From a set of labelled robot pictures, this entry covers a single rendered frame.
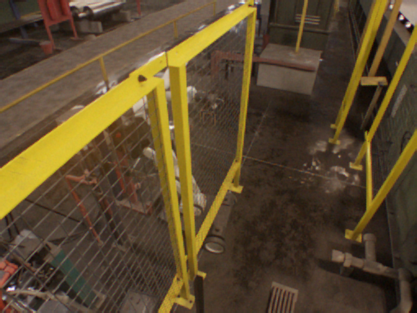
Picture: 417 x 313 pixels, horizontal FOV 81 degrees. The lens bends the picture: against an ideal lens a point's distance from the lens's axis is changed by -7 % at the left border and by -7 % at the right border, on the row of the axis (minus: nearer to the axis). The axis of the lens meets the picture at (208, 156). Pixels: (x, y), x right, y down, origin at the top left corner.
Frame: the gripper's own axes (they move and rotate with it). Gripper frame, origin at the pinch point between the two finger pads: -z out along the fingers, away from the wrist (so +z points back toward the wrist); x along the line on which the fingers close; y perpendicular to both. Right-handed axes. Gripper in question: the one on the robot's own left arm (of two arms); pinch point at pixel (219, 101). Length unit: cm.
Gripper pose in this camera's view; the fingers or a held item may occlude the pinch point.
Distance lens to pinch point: 199.4
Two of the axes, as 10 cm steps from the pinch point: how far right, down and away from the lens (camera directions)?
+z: -9.3, -2.4, 2.8
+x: 3.7, -6.1, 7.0
